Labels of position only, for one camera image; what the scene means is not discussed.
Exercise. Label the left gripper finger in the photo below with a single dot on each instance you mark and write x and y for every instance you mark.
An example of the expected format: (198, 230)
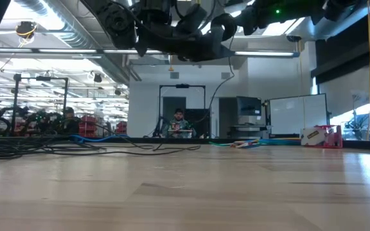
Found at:
(217, 45)
(198, 56)

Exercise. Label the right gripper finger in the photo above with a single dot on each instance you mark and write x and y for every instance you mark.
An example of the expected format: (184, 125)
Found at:
(250, 29)
(247, 16)

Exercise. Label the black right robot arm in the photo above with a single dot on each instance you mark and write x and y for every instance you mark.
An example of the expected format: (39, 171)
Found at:
(336, 8)

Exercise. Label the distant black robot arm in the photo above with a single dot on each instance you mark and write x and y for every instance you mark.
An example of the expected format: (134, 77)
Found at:
(159, 125)

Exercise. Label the black monitor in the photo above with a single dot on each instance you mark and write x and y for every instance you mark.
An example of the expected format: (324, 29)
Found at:
(248, 106)

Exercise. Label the person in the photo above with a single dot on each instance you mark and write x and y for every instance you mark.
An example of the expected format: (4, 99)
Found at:
(178, 125)
(70, 118)

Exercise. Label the long ceiling light bar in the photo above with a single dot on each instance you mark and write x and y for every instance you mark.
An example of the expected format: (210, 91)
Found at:
(75, 50)

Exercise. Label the whiteboard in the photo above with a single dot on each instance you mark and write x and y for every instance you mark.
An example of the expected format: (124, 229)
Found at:
(297, 114)

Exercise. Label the red tool cabinet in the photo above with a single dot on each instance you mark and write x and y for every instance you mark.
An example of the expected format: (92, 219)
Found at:
(88, 126)
(121, 127)

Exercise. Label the bundle of coloured tubes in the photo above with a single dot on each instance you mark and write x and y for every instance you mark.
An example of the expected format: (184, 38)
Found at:
(287, 139)

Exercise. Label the red tape dispenser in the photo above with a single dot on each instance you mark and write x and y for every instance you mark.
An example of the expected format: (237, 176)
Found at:
(334, 138)

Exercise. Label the grey wall vent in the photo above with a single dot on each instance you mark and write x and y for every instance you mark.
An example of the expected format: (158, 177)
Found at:
(225, 75)
(174, 75)

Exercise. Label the black robot station frame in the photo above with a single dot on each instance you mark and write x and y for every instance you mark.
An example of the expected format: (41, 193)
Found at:
(40, 78)
(181, 86)

